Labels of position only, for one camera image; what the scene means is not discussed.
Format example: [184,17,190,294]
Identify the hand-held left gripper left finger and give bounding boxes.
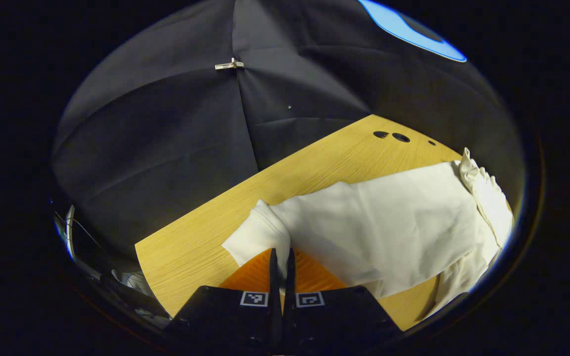
[166,248,284,355]

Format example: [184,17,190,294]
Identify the black backdrop cloth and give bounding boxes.
[50,0,526,277]

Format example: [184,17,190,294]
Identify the shiny metal frame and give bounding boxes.
[53,204,172,329]

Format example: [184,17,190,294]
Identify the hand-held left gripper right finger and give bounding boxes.
[284,248,404,355]

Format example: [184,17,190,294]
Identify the white sweatshirt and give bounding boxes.
[222,147,514,318]

